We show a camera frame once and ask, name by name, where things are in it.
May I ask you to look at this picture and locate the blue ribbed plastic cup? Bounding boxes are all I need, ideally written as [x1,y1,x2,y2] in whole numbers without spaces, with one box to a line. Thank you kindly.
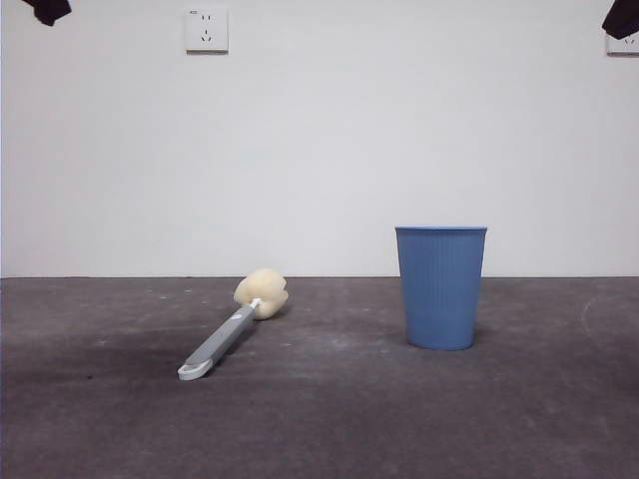
[394,225,489,352]

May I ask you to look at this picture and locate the grey-handled sponge cup brush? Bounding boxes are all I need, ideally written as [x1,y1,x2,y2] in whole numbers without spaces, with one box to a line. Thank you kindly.
[176,267,291,385]

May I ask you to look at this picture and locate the white wall power socket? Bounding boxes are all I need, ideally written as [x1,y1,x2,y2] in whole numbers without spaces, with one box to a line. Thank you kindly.
[185,6,230,55]
[605,30,639,57]

